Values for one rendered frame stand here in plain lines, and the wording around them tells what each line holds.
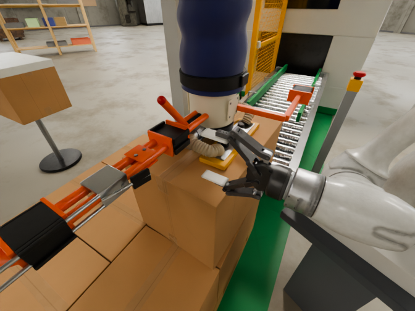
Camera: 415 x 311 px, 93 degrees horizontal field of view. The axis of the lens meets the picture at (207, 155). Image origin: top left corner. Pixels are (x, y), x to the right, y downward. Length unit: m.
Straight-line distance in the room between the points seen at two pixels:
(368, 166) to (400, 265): 0.35
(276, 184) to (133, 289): 0.69
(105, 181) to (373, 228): 0.49
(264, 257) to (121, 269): 0.96
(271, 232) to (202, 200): 1.16
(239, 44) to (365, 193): 0.47
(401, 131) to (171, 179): 0.56
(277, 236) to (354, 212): 1.28
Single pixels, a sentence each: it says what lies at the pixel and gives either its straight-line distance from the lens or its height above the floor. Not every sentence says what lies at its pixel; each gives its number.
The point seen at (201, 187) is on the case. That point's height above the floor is 0.95.
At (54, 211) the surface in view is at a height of 1.10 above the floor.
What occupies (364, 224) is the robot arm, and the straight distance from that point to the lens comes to 0.43.
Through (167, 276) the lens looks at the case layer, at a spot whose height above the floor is 0.54.
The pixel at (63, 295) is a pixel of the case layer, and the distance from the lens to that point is 1.02.
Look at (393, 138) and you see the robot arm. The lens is 0.56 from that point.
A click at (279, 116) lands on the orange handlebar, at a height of 1.08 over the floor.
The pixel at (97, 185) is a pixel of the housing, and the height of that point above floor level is 1.09.
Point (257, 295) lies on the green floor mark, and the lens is 1.48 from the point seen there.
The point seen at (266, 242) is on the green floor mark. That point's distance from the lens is 1.63.
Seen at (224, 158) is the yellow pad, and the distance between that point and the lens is 0.67.
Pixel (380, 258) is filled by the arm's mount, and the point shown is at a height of 0.80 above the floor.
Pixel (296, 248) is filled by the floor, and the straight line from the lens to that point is 1.68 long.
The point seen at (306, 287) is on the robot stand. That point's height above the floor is 0.22.
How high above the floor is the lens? 1.39
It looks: 38 degrees down
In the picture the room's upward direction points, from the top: straight up
